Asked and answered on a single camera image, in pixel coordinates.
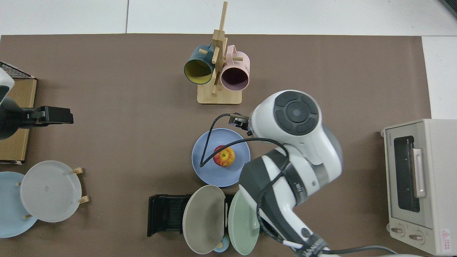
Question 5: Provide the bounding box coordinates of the small blue round thing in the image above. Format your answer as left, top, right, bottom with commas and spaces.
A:
213, 236, 230, 254

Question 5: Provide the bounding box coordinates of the wire basket with wooden floor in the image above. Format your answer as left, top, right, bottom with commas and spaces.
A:
0, 61, 37, 165

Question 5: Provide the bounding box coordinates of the brown table cloth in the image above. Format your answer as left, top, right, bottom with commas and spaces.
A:
0, 34, 432, 257

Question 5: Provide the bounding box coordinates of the wooden plate stand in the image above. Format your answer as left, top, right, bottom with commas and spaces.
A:
14, 167, 90, 219

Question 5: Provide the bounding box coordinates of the light blue plate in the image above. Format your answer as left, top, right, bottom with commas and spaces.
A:
0, 171, 38, 238

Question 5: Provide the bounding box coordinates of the black dish rack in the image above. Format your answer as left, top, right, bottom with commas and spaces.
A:
147, 194, 266, 238

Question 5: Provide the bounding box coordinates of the pink cup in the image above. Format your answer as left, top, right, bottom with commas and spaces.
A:
220, 45, 250, 92

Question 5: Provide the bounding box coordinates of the pale grey plate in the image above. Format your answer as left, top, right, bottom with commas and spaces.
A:
20, 160, 82, 223

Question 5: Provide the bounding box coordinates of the red yellow apple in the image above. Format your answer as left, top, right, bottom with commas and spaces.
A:
213, 145, 236, 167

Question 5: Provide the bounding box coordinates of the dark grey device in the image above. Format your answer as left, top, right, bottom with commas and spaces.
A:
438, 0, 457, 19

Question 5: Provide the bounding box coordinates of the grey beige plate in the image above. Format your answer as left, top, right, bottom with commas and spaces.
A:
182, 185, 227, 255

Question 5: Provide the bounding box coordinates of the wooden cup stand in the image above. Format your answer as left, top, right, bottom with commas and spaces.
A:
197, 1, 243, 105

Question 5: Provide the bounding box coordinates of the pale toaster oven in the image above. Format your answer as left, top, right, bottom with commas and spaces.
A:
380, 119, 457, 256

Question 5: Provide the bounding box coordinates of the green plate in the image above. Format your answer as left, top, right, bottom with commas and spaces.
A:
228, 191, 260, 256

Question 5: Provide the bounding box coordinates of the dark teal cup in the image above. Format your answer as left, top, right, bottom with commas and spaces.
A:
184, 44, 216, 85

